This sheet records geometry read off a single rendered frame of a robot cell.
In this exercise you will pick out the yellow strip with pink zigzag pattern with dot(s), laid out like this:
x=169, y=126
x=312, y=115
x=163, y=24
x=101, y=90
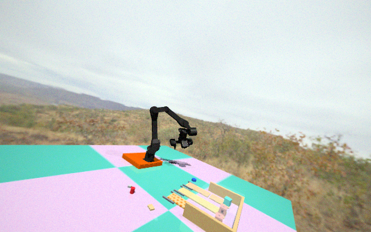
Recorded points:
x=194, y=187

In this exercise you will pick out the pale yellow striped strip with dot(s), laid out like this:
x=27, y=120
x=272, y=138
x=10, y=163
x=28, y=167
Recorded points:
x=185, y=192

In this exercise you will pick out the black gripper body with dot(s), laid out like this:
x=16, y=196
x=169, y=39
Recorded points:
x=173, y=142

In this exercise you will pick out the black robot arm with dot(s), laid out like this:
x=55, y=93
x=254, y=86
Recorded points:
x=155, y=142

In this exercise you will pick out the yellow strip with orange polka dots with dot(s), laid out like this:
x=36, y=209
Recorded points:
x=178, y=200

